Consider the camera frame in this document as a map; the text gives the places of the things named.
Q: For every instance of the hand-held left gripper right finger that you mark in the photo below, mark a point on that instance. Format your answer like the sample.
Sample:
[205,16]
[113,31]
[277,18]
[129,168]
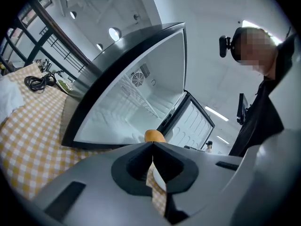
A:
[200,180]

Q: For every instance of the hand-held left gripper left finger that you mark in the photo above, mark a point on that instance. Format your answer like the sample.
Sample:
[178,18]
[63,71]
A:
[98,185]

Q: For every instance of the plain white plate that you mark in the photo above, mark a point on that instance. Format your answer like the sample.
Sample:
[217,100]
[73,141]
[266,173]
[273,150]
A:
[160,179]

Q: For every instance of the black mini fridge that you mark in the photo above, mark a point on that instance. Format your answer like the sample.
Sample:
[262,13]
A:
[152,62]

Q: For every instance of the long ceiling strip light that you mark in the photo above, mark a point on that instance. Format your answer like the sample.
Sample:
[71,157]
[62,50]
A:
[222,139]
[216,113]

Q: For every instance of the yellow checked tablecloth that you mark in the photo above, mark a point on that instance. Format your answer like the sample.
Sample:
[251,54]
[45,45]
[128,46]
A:
[30,138]

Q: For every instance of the black worn equipment rig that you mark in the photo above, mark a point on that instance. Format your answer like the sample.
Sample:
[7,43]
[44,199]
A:
[241,107]

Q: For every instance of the person's black and white top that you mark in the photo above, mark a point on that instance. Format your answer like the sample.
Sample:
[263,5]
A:
[258,116]

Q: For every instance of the white folded cloth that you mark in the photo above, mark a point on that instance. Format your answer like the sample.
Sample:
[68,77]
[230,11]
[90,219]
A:
[9,98]

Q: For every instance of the round ceiling lamp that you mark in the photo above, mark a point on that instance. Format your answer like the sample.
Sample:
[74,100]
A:
[99,46]
[114,34]
[73,15]

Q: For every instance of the person's head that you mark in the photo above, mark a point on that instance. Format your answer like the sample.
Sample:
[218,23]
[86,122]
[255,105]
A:
[256,48]

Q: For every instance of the black metal balcony railing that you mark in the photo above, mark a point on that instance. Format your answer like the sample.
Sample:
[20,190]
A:
[50,18]

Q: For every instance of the black head-worn camera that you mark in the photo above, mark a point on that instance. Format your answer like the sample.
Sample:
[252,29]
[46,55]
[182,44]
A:
[224,46]

